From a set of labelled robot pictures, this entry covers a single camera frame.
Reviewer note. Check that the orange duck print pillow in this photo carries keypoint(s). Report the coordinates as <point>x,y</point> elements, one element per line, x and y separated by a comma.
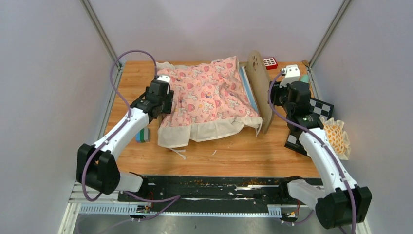
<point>337,137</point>

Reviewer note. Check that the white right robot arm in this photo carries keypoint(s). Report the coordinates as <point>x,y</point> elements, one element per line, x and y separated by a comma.
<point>342,202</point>

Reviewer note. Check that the pink unicorn drawstring bag blanket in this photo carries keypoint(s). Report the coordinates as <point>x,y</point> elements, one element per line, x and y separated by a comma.
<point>210,102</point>

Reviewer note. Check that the mint green massager wand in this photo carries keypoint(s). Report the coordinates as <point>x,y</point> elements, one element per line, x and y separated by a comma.
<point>304,78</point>

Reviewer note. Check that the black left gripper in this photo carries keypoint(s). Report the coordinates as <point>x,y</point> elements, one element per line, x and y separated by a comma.
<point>169,101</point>

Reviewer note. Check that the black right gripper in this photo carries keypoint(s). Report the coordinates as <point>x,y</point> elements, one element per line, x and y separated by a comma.
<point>275,90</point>

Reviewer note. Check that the red white grid block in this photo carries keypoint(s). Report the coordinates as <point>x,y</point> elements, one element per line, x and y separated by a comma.
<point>270,63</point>

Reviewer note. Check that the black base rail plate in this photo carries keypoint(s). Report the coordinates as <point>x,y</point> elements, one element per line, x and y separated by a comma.
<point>221,195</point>

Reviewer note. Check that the black and silver chessboard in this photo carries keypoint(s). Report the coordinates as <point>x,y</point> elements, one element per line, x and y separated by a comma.
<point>317,110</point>

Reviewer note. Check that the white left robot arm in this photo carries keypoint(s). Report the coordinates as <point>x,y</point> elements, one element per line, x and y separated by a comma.
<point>96,163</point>

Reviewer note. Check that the wooden striped pet bed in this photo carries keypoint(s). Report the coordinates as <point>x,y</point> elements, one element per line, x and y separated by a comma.
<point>256,82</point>

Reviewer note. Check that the blue green grey block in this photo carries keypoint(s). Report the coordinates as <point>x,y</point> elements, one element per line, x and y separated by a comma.
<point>143,135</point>

